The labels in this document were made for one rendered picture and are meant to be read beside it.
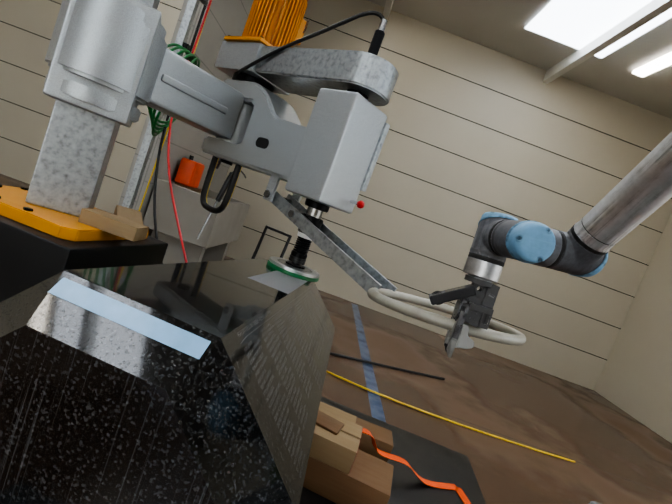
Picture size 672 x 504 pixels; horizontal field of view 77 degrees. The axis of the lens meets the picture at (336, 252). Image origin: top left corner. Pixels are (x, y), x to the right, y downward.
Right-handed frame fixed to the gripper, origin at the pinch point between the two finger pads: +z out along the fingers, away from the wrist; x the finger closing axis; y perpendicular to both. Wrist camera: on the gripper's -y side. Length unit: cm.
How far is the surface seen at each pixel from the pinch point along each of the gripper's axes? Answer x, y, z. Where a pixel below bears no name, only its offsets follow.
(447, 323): -1.4, -2.0, -6.6
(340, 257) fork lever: 38, -38, -11
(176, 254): 263, -215, 52
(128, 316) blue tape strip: -42, -62, 5
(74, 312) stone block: -45, -71, 7
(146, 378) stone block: -48, -53, 11
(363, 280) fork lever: 31.6, -27.5, -6.6
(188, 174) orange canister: 279, -234, -24
